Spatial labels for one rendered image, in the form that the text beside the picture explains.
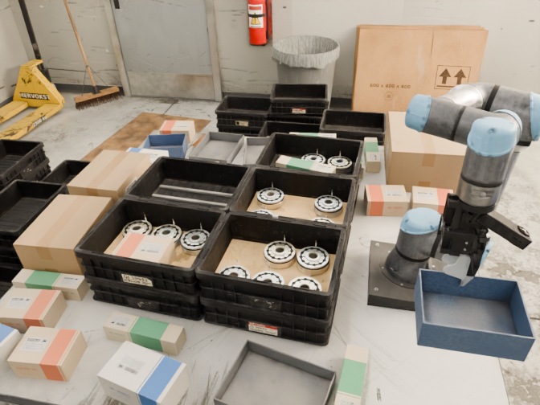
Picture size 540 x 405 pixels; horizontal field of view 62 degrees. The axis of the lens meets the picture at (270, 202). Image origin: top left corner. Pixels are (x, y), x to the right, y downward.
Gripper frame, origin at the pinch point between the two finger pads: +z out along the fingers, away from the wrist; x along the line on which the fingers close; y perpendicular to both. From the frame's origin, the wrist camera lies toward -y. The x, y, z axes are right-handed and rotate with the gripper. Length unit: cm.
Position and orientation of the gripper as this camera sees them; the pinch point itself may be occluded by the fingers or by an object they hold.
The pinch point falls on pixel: (465, 280)
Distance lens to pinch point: 107.1
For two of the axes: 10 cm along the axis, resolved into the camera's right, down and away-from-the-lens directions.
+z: 0.1, 8.6, 5.1
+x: -2.3, 5.0, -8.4
